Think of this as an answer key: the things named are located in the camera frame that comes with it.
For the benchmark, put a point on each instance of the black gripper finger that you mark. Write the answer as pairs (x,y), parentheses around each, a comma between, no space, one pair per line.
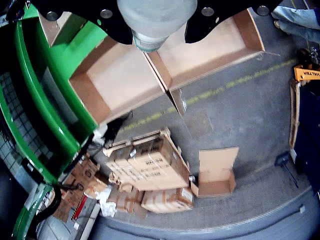
(100,22)
(212,15)

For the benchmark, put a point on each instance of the white bottle teal label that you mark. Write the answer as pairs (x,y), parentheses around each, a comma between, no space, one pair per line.
(155,20)

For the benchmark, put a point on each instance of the upright cardboard sheet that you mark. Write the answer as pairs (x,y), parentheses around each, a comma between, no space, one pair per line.
(294,115)

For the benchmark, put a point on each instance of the cardboard box black print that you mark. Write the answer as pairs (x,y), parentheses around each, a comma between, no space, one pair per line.
(150,167)

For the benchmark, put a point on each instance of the flattened open cardboard box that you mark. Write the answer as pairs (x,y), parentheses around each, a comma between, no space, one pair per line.
(217,172)

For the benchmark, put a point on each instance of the plain cardboard box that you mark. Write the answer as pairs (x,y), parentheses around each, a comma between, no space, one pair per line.
(167,200)

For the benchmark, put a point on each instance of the person in blue clothes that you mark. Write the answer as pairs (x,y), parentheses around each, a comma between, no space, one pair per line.
(297,22)

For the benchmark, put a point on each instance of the green metal shelf unit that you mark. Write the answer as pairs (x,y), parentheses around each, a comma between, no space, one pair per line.
(37,100)

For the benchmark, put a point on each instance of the yellow pallet jack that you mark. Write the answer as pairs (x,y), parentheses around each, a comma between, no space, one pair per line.
(307,73)

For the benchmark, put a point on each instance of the grey grid panel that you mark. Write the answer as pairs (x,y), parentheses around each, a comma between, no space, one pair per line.
(20,120)

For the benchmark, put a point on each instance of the black floor tool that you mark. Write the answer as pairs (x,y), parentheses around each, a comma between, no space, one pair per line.
(283,160)

